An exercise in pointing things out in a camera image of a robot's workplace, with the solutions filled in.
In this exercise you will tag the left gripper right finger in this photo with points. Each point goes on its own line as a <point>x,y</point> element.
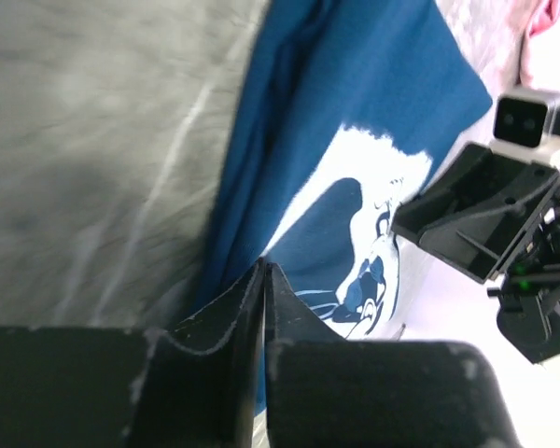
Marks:
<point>324,391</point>

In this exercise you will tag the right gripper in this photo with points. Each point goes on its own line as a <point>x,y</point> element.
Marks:
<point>489,215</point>

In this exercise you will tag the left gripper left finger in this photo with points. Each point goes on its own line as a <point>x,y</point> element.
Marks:
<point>93,387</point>

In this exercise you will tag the blue t shirt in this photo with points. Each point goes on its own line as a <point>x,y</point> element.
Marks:
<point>347,111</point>

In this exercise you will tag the folded pink t shirt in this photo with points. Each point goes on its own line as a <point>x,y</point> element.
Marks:
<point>543,18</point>

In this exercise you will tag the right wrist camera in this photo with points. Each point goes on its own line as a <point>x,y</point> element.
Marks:
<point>527,126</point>

